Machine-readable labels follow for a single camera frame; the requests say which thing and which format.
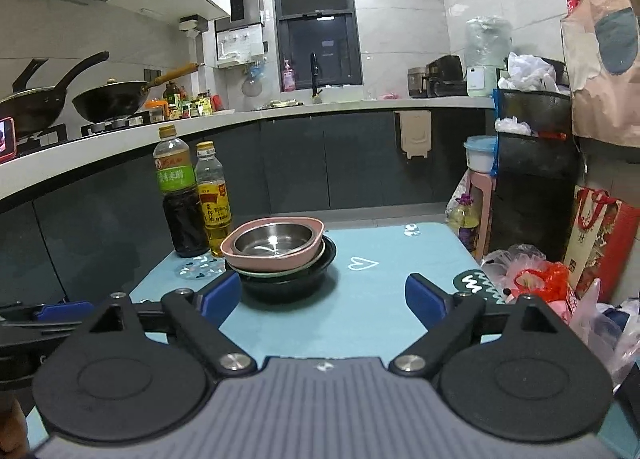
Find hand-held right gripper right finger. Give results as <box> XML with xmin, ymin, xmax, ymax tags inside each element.
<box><xmin>389</xmin><ymin>273</ymin><xmax>566</xmax><ymax>380</ymax></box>

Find stainless steel bowl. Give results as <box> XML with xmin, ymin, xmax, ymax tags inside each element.
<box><xmin>234</xmin><ymin>222</ymin><xmax>316</xmax><ymax>258</ymax></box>

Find beige hanging apron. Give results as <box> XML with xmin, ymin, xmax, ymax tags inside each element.
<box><xmin>560</xmin><ymin>0</ymin><xmax>640</xmax><ymax>150</ymax></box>

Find red gift bag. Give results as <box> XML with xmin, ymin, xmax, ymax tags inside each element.
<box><xmin>562</xmin><ymin>185</ymin><xmax>640</xmax><ymax>305</ymax></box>

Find white container blue lid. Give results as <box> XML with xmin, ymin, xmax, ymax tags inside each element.
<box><xmin>463</xmin><ymin>135</ymin><xmax>498</xmax><ymax>173</ymax></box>

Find black faucet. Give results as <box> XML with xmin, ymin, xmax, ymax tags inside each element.
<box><xmin>310</xmin><ymin>52</ymin><xmax>324</xmax><ymax>104</ymax></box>

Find white water purifier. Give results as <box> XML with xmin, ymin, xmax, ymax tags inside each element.
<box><xmin>215</xmin><ymin>21</ymin><xmax>266</xmax><ymax>70</ymax></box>

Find translucent white plastic bag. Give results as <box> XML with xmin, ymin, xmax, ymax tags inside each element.
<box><xmin>570</xmin><ymin>279</ymin><xmax>640</xmax><ymax>380</ymax></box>

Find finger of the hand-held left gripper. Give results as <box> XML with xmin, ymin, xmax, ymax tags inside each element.
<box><xmin>0</xmin><ymin>301</ymin><xmax>96</xmax><ymax>340</ymax></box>

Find black coffee machine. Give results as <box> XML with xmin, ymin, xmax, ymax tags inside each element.
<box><xmin>425</xmin><ymin>55</ymin><xmax>468</xmax><ymax>97</ymax></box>

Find patterned white plastic bag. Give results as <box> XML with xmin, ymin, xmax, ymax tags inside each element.
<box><xmin>445</xmin><ymin>179</ymin><xmax>473</xmax><ymax>220</ymax></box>

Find white water dispenser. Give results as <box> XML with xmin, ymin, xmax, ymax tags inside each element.
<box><xmin>467</xmin><ymin>65</ymin><xmax>501</xmax><ymax>97</ymax></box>

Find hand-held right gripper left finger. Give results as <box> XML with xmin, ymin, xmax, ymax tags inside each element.
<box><xmin>82</xmin><ymin>271</ymin><xmax>258</xmax><ymax>380</ymax></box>

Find cluster of condiment bottles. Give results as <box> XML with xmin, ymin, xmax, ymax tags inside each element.
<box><xmin>162</xmin><ymin>81</ymin><xmax>223</xmax><ymax>120</ymax></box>

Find silver rice cooker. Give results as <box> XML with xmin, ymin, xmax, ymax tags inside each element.
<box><xmin>407</xmin><ymin>66</ymin><xmax>431</xmax><ymax>98</ymax></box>

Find yellow cooking oil jug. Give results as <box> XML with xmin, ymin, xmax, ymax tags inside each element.
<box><xmin>448</xmin><ymin>194</ymin><xmax>481</xmax><ymax>252</ymax></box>

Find light blue tablecloth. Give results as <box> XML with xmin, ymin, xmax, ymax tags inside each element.
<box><xmin>129</xmin><ymin>221</ymin><xmax>506</xmax><ymax>360</ymax></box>

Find smartphone with red case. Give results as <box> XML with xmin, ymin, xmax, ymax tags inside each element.
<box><xmin>0</xmin><ymin>116</ymin><xmax>17</xmax><ymax>162</ymax></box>

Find black frying pan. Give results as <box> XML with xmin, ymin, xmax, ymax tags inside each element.
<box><xmin>0</xmin><ymin>51</ymin><xmax>110</xmax><ymax>137</ymax></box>

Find hanging clear scoop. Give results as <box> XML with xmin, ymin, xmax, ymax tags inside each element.
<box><xmin>241</xmin><ymin>64</ymin><xmax>266</xmax><ymax>97</ymax></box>

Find black wok wooden handle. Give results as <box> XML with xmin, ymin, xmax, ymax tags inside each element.
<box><xmin>72</xmin><ymin>61</ymin><xmax>201</xmax><ymax>124</ymax></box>

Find black round bowl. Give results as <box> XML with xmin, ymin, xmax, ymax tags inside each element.
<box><xmin>225</xmin><ymin>235</ymin><xmax>337</xmax><ymax>305</ymax></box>

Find dark vinegar bottle green label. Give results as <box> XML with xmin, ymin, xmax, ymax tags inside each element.
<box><xmin>152</xmin><ymin>125</ymin><xmax>211</xmax><ymax>259</ymax></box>

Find gas stove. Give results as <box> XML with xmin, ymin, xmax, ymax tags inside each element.
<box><xmin>15</xmin><ymin>111</ymin><xmax>151</xmax><ymax>147</ymax></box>

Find pink square plate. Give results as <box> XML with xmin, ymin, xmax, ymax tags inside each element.
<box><xmin>220</xmin><ymin>217</ymin><xmax>326</xmax><ymax>274</ymax></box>

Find small white plastic bag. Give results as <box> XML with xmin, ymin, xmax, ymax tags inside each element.
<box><xmin>495</xmin><ymin>116</ymin><xmax>532</xmax><ymax>136</ymax></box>

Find clear plastic bag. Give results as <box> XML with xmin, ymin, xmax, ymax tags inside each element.
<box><xmin>481</xmin><ymin>244</ymin><xmax>548</xmax><ymax>280</ymax></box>

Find dark window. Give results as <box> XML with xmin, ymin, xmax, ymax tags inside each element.
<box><xmin>270</xmin><ymin>0</ymin><xmax>363</xmax><ymax>87</ymax></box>

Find red plastic bag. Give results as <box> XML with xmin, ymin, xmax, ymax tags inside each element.
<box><xmin>512</xmin><ymin>261</ymin><xmax>571</xmax><ymax>312</ymax></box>

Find dark green wavy mat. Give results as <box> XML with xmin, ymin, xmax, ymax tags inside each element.
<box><xmin>452</xmin><ymin>269</ymin><xmax>508</xmax><ymax>305</ymax></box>

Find beige hanging bin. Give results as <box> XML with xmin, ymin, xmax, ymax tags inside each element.
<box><xmin>394</xmin><ymin>110</ymin><xmax>432</xmax><ymax>160</ymax></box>

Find crumpled white plastic bags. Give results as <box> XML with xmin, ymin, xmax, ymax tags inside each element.
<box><xmin>497</xmin><ymin>53</ymin><xmax>561</xmax><ymax>92</ymax></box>

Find black mesh rack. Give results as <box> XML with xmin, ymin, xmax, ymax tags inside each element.
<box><xmin>492</xmin><ymin>59</ymin><xmax>583</xmax><ymax>265</ymax></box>

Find oil bottle yellow label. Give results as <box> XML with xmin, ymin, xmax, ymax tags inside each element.
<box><xmin>194</xmin><ymin>141</ymin><xmax>234</xmax><ymax>258</ymax></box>

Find person's left hand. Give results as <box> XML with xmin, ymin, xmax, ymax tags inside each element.
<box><xmin>0</xmin><ymin>396</ymin><xmax>28</xmax><ymax>459</ymax></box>

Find pink plastic bag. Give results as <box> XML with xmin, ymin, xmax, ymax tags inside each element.
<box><xmin>550</xmin><ymin>289</ymin><xmax>581</xmax><ymax>325</ymax></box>

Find pale green plate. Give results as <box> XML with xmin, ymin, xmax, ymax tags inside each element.
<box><xmin>225</xmin><ymin>238</ymin><xmax>329</xmax><ymax>278</ymax></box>

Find pink plastic stool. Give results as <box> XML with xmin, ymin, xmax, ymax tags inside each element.
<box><xmin>467</xmin><ymin>170</ymin><xmax>497</xmax><ymax>260</ymax></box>

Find dark grey kitchen cabinets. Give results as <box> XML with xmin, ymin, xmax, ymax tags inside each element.
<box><xmin>0</xmin><ymin>106</ymin><xmax>498</xmax><ymax>310</ymax></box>

